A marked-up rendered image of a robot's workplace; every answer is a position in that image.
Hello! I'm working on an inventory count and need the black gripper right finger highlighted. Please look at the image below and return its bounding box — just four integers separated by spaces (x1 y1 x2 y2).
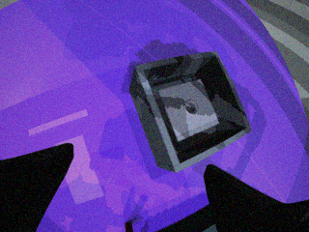
204 164 309 232

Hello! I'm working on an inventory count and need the dark red peg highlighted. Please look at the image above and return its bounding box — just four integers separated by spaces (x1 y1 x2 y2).
125 221 134 232

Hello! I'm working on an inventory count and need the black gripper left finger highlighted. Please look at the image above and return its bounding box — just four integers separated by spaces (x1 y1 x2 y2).
0 142 74 232

